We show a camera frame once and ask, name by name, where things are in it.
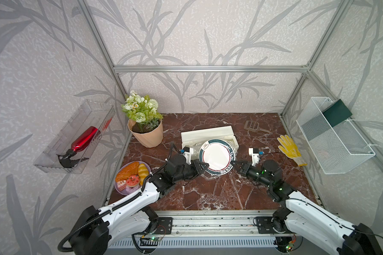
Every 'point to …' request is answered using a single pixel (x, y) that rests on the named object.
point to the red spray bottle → (80, 143)
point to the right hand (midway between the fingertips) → (230, 162)
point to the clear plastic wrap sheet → (208, 176)
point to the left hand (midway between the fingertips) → (210, 167)
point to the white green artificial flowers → (142, 109)
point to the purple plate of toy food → (130, 177)
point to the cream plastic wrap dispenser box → (195, 138)
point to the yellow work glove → (290, 149)
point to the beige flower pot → (152, 139)
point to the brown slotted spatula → (253, 126)
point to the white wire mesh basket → (338, 149)
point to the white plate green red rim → (218, 154)
